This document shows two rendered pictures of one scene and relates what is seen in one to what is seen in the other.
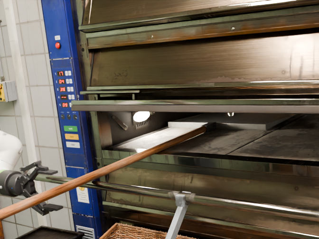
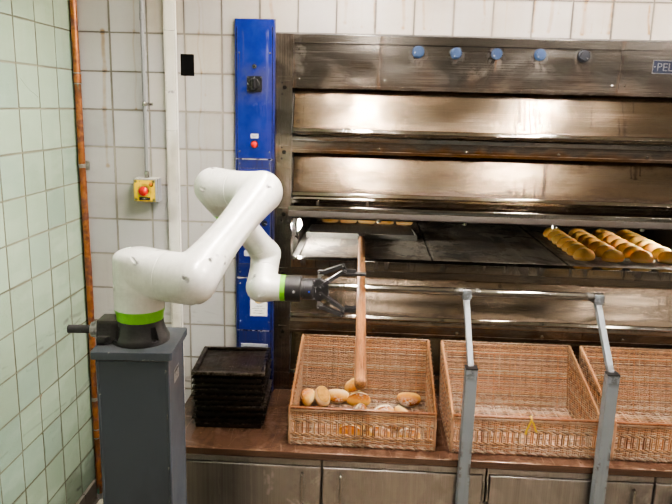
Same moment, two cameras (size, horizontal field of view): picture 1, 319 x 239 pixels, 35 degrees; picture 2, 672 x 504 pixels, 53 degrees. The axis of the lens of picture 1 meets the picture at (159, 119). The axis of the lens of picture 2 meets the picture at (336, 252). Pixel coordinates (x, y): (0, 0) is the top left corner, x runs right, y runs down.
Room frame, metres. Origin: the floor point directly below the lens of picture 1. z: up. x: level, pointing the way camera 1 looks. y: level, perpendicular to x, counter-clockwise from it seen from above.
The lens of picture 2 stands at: (-0.14, 1.76, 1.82)
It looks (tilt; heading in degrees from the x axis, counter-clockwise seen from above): 12 degrees down; 324
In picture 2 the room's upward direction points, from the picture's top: 2 degrees clockwise
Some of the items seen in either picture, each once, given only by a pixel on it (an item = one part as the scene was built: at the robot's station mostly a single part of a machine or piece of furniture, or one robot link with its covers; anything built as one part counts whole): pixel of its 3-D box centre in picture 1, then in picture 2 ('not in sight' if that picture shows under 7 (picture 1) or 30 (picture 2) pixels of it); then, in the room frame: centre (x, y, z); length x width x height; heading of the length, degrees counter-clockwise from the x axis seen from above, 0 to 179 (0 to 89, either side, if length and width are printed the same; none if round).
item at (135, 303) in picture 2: not in sight; (143, 283); (1.53, 1.17, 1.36); 0.16 x 0.13 x 0.19; 32
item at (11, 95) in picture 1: (4, 91); (147, 189); (2.58, 0.77, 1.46); 0.10 x 0.07 x 0.10; 51
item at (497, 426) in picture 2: not in sight; (514, 394); (1.45, -0.29, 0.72); 0.56 x 0.49 x 0.28; 51
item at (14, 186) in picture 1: (24, 185); (315, 289); (1.72, 0.49, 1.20); 0.09 x 0.07 x 0.08; 51
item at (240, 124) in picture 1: (231, 118); (361, 229); (2.57, -0.37, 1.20); 0.55 x 0.36 x 0.03; 52
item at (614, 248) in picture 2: not in sight; (607, 243); (1.66, -1.16, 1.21); 0.61 x 0.48 x 0.06; 141
